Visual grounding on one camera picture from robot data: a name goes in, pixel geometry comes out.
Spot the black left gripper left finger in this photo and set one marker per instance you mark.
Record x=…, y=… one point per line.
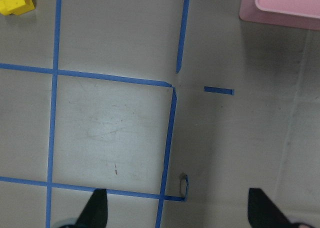
x=95, y=212

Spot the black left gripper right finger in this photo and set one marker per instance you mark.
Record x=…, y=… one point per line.
x=263, y=213

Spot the yellow toy block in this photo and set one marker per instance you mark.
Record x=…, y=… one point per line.
x=16, y=7

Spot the pink plastic box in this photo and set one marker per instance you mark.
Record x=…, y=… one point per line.
x=303, y=14

